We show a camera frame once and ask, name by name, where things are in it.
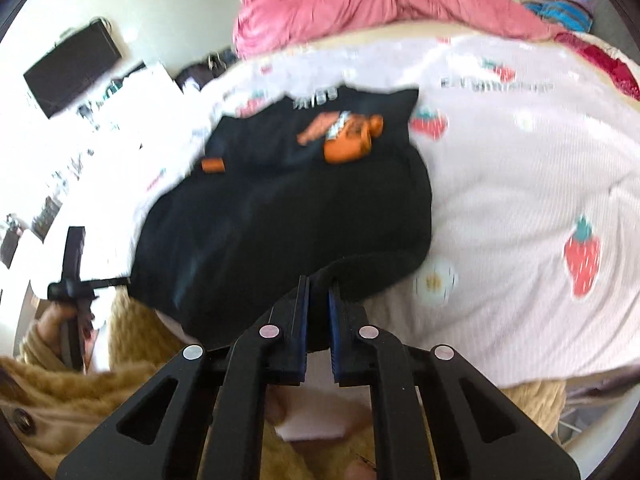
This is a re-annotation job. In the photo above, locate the black printed sweater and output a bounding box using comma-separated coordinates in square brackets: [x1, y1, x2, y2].
[127, 85, 433, 353]

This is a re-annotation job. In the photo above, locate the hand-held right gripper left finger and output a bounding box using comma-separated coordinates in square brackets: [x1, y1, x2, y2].
[54, 275, 311, 480]

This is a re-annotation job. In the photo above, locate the pink quilt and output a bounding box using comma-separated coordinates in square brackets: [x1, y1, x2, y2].
[232, 0, 566, 61]

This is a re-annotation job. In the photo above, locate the strawberry printed bedsheet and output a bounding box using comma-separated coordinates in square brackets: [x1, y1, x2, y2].
[130, 30, 640, 391]

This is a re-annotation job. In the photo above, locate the person's beige knit cardigan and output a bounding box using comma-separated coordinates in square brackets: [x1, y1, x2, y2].
[0, 290, 571, 480]

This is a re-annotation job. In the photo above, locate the person's left hand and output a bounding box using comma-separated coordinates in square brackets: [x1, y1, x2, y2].
[37, 305, 98, 363]

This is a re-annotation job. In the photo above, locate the white paper bag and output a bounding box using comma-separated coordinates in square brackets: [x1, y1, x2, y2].
[100, 60, 211, 201]

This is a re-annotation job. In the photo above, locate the black wall television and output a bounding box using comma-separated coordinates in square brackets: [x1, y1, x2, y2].
[22, 19, 122, 120]

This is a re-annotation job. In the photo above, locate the person's left forearm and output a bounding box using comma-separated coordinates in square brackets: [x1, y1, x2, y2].
[15, 320, 66, 376]

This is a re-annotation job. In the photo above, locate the pile of dark clothes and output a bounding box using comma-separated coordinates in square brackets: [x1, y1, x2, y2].
[172, 50, 241, 93]

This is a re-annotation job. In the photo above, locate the blue striped cloth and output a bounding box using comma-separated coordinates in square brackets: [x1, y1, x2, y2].
[522, 0, 598, 36]

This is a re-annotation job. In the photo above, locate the red patterned cloth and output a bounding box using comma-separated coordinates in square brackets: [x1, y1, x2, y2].
[552, 30, 640, 103]

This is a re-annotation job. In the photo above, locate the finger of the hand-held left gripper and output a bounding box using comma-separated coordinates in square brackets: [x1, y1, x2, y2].
[62, 226, 87, 282]

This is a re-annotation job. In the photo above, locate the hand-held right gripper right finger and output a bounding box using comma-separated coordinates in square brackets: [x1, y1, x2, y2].
[327, 289, 582, 480]

